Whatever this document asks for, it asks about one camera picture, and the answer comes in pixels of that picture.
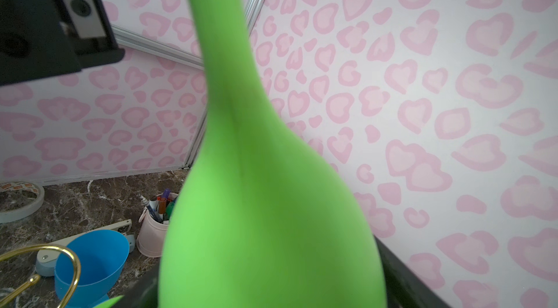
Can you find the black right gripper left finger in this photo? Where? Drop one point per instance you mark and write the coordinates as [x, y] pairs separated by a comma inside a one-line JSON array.
[[144, 294]]

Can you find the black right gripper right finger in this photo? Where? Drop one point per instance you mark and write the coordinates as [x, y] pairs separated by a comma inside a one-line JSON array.
[[403, 287]]

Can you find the blue glass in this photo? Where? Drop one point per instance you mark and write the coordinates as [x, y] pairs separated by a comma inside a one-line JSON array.
[[102, 254]]

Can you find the green glass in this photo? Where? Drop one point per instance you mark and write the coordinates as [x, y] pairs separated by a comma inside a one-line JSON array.
[[262, 219], [109, 303]]

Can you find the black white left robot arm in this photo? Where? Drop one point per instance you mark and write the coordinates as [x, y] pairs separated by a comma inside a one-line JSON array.
[[47, 38]]

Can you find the pink pen holder cup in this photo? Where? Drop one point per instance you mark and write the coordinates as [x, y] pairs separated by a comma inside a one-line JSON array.
[[154, 221]]

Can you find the masking tape roll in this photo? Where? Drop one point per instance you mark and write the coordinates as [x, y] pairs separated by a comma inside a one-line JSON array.
[[20, 200]]

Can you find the gold wire glass rack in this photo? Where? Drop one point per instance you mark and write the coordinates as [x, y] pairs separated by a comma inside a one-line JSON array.
[[45, 267]]

